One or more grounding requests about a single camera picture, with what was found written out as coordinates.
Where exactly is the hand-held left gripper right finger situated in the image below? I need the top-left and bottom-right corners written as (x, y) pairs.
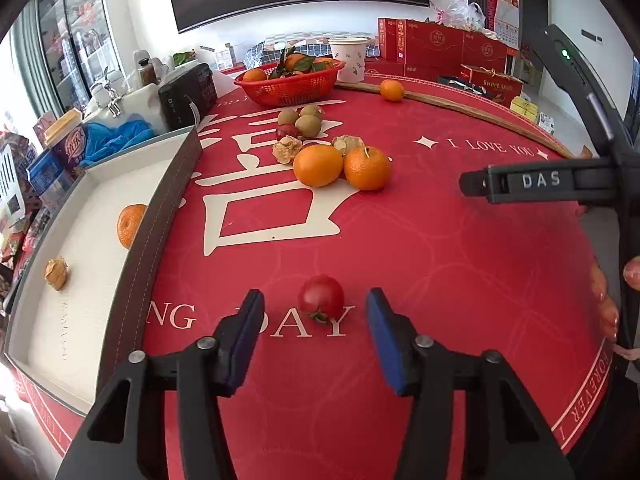
top-left (365, 287), bottom-right (576, 480)

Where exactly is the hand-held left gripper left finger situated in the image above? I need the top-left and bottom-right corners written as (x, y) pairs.
top-left (55, 288), bottom-right (266, 480)

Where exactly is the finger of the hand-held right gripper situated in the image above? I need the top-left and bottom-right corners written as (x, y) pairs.
top-left (459, 160), bottom-right (576, 205)

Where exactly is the orange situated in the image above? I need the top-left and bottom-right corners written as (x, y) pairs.
top-left (379, 79), bottom-right (405, 103)
top-left (293, 144), bottom-right (345, 188)
top-left (343, 145), bottom-right (392, 192)
top-left (116, 203), bottom-right (149, 251)

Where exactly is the grey box tray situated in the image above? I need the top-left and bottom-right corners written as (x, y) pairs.
top-left (2, 125), bottom-right (203, 418)

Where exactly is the person's right hand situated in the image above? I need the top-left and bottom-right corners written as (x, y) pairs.
top-left (589, 255), bottom-right (640, 342)

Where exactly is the long wooden stick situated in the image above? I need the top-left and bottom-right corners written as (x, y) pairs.
top-left (334, 81), bottom-right (593, 160)

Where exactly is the yellow green carton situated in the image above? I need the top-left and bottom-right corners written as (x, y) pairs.
top-left (510, 97), bottom-right (538, 123)

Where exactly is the red printed tablecloth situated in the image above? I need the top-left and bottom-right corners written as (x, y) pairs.
top-left (10, 72), bottom-right (616, 480)

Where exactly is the black bag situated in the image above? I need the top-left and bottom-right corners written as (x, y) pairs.
top-left (437, 76), bottom-right (481, 96)

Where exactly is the clear plastic bag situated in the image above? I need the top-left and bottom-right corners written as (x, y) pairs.
top-left (432, 0), bottom-right (486, 31)

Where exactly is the flat red gift box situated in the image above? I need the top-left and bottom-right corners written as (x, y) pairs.
top-left (365, 57), bottom-right (406, 78)

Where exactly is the white paper cup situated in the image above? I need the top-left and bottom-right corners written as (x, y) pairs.
top-left (328, 36), bottom-right (371, 82)

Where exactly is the red plastic basket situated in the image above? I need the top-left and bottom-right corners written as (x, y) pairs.
top-left (233, 57), bottom-right (346, 107)

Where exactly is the pile of leafy mandarins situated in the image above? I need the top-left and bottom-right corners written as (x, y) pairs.
top-left (242, 49), bottom-right (338, 82)

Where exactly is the blue checked cloth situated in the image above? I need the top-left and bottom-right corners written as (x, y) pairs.
top-left (245, 35), bottom-right (381, 63)

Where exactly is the pile of snack packets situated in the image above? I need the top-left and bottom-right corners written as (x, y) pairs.
top-left (0, 125), bottom-right (51, 281)

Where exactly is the black radio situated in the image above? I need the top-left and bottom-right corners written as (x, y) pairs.
top-left (158, 62), bottom-right (218, 131)

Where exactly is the white ceramic container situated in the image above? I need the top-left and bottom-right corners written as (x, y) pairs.
top-left (85, 82), bottom-right (166, 136)

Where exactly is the purple milk tea cup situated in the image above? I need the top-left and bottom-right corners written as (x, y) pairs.
top-left (42, 109), bottom-right (88, 171)

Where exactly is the silver metal figurine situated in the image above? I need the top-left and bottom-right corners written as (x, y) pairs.
top-left (101, 67), bottom-right (124, 118)

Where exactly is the small white carton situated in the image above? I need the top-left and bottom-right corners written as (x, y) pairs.
top-left (200, 42), bottom-right (248, 72)

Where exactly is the brown bottle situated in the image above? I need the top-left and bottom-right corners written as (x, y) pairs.
top-left (137, 57), bottom-right (158, 87)

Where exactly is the glass door cabinet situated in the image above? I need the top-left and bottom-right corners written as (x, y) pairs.
top-left (15, 0), bottom-right (121, 116)

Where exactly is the red box with handle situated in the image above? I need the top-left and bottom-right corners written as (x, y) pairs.
top-left (460, 64), bottom-right (523, 108)

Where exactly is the wall calendar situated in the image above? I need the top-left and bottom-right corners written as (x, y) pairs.
top-left (492, 0), bottom-right (521, 51)

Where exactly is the white cable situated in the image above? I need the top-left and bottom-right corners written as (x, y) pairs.
top-left (182, 94), bottom-right (202, 128)

